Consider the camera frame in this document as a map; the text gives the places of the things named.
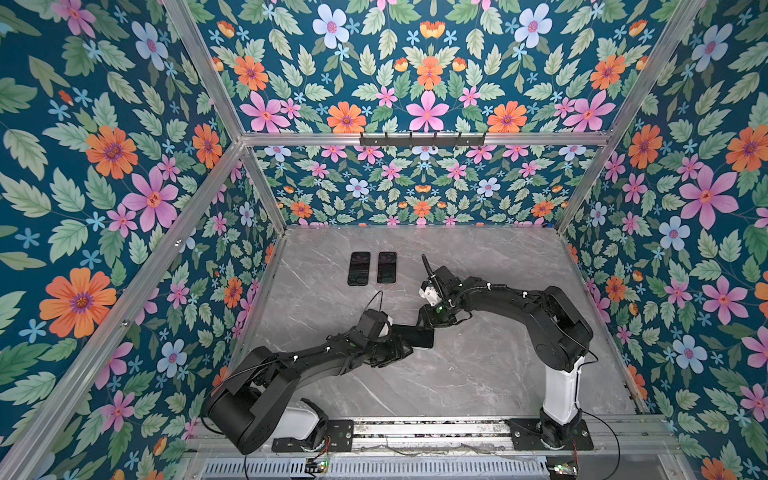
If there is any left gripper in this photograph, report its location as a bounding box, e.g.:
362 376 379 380
365 334 418 369

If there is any black smartphone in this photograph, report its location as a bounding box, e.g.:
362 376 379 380
394 325 435 349

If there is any pink phone case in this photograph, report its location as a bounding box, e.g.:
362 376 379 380
376 251 398 284

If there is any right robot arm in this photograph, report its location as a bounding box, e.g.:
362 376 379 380
417 265 594 449

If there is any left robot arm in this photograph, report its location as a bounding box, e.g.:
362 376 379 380
203 309 434 455

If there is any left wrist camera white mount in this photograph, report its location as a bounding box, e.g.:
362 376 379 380
378 317 393 339

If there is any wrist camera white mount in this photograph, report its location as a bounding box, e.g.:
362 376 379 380
378 317 393 339
419 282 442 307

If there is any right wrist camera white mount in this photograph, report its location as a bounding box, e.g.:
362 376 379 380
419 282 442 307

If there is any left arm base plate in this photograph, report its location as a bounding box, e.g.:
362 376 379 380
271 420 355 454

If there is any white vented cable duct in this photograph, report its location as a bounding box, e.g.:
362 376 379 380
200 457 550 479

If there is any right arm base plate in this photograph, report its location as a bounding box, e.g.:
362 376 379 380
504 415 595 451

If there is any black hook rail bracket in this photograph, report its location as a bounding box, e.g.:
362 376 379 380
358 132 486 148

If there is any aluminium front rail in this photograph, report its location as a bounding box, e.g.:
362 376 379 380
179 415 685 460

